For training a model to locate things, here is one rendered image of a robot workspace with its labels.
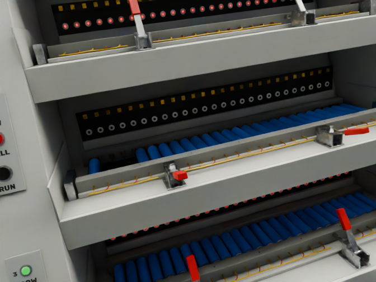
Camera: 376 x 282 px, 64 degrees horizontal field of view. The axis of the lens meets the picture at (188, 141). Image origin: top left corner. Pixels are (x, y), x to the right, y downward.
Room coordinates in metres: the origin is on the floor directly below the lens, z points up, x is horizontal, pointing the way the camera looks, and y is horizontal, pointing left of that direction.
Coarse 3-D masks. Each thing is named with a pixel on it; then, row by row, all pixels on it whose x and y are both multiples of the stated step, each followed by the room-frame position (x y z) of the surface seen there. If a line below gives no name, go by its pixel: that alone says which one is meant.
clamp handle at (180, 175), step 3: (171, 165) 0.42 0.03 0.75; (174, 165) 0.42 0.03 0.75; (171, 168) 0.43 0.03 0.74; (174, 168) 0.43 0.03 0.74; (171, 171) 0.43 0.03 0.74; (174, 171) 0.42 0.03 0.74; (177, 171) 0.39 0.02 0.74; (180, 171) 0.38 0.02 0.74; (183, 171) 0.38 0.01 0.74; (171, 174) 0.41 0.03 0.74; (174, 174) 0.38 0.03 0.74; (177, 174) 0.36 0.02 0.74; (180, 174) 0.36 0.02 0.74; (183, 174) 0.36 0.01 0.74; (186, 174) 0.36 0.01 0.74; (174, 177) 0.39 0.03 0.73; (177, 177) 0.36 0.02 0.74; (180, 177) 0.36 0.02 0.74; (183, 177) 0.36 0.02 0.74; (186, 177) 0.36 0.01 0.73
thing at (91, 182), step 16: (368, 112) 0.54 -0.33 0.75; (288, 128) 0.52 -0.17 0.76; (304, 128) 0.51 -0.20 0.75; (336, 128) 0.53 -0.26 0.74; (224, 144) 0.49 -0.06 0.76; (240, 144) 0.49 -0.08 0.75; (256, 144) 0.49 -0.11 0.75; (272, 144) 0.50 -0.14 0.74; (160, 160) 0.46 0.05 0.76; (176, 160) 0.46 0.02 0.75; (192, 160) 0.47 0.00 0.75; (208, 160) 0.48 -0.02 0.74; (96, 176) 0.44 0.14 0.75; (112, 176) 0.44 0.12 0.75; (128, 176) 0.45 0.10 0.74; (144, 176) 0.46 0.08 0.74; (80, 192) 0.44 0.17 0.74; (96, 192) 0.42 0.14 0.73
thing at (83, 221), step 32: (320, 96) 0.66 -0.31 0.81; (352, 96) 0.66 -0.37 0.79; (160, 128) 0.58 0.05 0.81; (64, 160) 0.50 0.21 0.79; (256, 160) 0.47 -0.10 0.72; (288, 160) 0.46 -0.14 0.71; (320, 160) 0.47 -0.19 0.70; (352, 160) 0.49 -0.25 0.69; (64, 192) 0.44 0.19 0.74; (128, 192) 0.43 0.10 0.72; (160, 192) 0.42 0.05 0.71; (192, 192) 0.42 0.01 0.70; (224, 192) 0.44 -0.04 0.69; (256, 192) 0.45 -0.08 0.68; (64, 224) 0.38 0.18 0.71; (96, 224) 0.40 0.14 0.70; (128, 224) 0.41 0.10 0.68
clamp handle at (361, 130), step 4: (332, 128) 0.48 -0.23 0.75; (356, 128) 0.44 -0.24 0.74; (360, 128) 0.42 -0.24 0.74; (364, 128) 0.42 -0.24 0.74; (368, 128) 0.42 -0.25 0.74; (328, 132) 0.49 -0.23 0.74; (332, 132) 0.48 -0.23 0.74; (336, 132) 0.47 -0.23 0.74; (340, 132) 0.46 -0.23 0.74; (344, 132) 0.45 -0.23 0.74; (348, 132) 0.44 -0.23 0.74; (352, 132) 0.43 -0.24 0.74; (356, 132) 0.43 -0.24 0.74; (360, 132) 0.42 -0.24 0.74; (364, 132) 0.42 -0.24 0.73; (368, 132) 0.42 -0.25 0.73
